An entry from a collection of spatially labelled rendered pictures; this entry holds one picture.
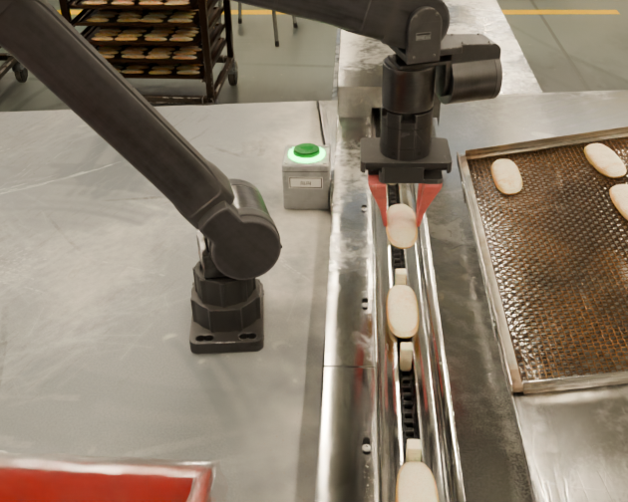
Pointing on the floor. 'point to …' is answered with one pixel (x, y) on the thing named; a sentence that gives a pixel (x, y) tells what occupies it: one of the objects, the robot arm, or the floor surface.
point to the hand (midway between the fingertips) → (401, 218)
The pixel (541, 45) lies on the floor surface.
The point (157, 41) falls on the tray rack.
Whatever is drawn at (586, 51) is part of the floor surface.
